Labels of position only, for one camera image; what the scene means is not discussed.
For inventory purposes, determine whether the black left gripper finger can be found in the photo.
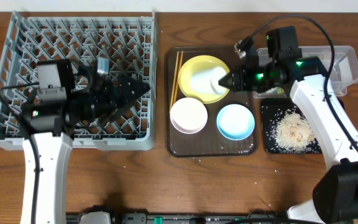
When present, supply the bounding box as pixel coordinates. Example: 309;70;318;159
108;103;135;122
132;81;150;100

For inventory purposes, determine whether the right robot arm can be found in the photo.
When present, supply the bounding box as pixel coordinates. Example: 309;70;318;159
219;27;358;223

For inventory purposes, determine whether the small white cup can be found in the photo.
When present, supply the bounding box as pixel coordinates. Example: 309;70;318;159
190;67;227;95

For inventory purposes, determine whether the grey plastic dish rack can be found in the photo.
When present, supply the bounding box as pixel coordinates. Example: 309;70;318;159
0;12;158;151

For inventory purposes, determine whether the black waste tray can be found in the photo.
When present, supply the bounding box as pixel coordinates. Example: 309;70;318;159
260;96;345;155

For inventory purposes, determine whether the rice food waste pile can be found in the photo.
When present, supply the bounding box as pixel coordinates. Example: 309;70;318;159
267;108;321;154

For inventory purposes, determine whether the pink white bowl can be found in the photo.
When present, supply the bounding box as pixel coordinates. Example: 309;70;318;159
170;98;208;134

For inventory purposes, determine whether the dark brown serving tray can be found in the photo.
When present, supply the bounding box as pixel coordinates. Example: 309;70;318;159
164;45;259;157

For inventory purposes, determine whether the green orange snack wrapper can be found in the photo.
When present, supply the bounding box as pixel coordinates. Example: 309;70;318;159
264;87;285;95

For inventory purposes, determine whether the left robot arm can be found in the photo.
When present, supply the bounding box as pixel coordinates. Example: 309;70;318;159
21;72;151;223

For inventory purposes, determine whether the clear plastic waste bin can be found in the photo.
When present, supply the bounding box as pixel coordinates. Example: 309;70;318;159
253;45;358;98

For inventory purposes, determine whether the wooden chopstick left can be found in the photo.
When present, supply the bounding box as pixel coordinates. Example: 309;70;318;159
169;52;179;112

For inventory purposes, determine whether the wooden chopstick right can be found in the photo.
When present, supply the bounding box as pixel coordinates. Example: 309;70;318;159
173;51;184;104

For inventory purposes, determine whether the yellow plate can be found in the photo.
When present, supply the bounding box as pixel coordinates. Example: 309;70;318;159
178;55;229;104

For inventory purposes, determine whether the light blue bowl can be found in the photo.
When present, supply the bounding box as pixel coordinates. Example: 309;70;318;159
216;104;255;141

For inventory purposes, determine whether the wooden chopstick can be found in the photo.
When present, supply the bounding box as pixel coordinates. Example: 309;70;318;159
169;52;179;112
173;51;184;104

